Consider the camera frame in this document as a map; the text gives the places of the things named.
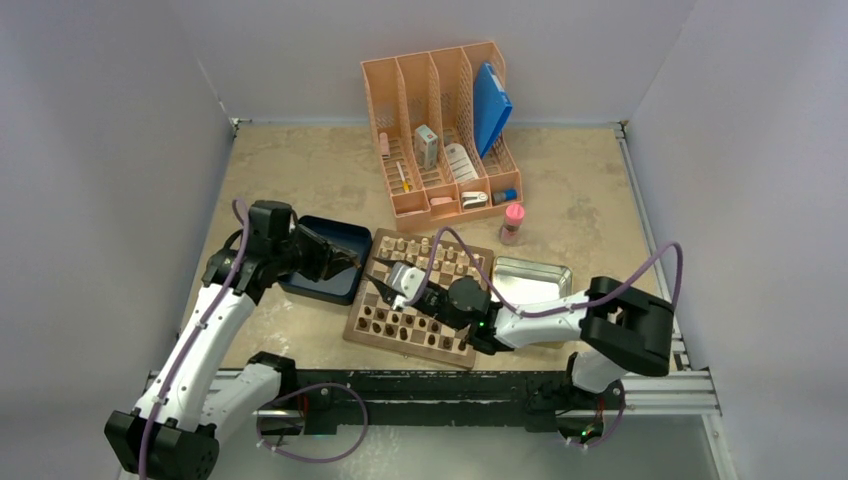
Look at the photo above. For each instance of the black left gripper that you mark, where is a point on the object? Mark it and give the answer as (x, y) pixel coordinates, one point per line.
(327, 259)

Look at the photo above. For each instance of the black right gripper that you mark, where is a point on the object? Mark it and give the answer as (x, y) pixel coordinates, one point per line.
(386, 293)

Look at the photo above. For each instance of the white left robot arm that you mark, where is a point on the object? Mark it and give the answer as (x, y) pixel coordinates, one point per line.
(176, 428)

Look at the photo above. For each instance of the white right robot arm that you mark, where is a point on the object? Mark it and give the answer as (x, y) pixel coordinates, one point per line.
(626, 329)

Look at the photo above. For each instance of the wooden chess board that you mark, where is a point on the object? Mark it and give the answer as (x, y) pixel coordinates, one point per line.
(371, 322)

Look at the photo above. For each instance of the light chess pieces row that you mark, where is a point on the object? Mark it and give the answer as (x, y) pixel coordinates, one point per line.
(451, 261)

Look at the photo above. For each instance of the dark blue tin tray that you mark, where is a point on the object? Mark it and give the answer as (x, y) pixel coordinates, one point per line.
(340, 289)

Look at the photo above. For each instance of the yellow pen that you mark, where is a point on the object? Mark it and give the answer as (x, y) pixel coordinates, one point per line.
(404, 182)

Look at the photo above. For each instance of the white stapler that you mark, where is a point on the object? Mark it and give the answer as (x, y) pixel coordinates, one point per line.
(473, 199)

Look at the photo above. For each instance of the white labelled packet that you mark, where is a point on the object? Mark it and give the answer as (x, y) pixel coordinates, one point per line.
(460, 163)

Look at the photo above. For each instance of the white red small box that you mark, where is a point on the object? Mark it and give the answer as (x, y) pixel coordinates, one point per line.
(425, 142)

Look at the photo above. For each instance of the pink cap bottle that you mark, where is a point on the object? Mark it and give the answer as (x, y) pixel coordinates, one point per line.
(512, 221)

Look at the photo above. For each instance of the blue cap glue stick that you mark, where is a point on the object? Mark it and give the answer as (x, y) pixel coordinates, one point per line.
(503, 196)

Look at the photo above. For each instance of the blue folder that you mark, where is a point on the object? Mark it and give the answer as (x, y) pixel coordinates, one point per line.
(492, 108)

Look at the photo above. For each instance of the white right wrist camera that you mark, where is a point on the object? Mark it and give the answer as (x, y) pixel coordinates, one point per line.
(405, 282)

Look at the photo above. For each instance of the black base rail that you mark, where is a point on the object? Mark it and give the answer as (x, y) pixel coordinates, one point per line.
(536, 401)

